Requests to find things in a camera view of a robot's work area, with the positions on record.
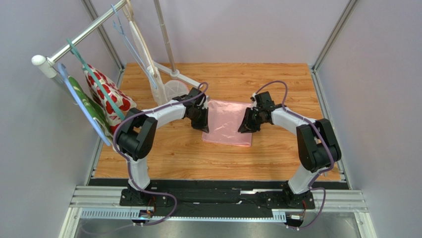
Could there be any pink cloth napkin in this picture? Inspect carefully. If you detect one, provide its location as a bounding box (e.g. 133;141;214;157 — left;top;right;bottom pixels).
202;100;252;147

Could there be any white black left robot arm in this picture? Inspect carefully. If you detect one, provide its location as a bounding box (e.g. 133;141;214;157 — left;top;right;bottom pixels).
113;88;210;194

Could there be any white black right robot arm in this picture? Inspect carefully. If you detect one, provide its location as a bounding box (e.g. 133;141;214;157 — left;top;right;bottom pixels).
238;92;342;207

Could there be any beige hanger with white cloth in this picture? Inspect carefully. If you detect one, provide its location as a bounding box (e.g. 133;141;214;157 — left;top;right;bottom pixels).
123;0;168;106

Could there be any red floral white cloth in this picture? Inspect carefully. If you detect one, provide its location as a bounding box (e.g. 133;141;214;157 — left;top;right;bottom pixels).
82;63;137;134

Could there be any green patterned cloth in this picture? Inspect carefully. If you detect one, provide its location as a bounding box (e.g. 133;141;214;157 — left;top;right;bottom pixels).
65;76;111;137

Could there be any light blue thin hanger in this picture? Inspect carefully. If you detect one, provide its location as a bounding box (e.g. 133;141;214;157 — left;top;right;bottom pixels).
111;4;158;89

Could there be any teal plastic hanger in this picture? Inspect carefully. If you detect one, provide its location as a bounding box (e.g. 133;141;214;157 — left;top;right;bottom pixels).
66;39;124;119

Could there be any blue plastic hanger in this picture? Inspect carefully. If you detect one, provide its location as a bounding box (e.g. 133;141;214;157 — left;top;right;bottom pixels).
57;63;112;146

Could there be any metal clothes rack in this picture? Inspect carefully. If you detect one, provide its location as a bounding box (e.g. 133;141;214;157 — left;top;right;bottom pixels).
30;0;204;154

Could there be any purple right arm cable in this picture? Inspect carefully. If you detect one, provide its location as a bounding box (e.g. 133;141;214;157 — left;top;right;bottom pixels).
255;80;335;231

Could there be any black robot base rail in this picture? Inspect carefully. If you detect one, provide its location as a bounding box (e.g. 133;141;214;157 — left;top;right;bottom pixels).
119;179;316;218

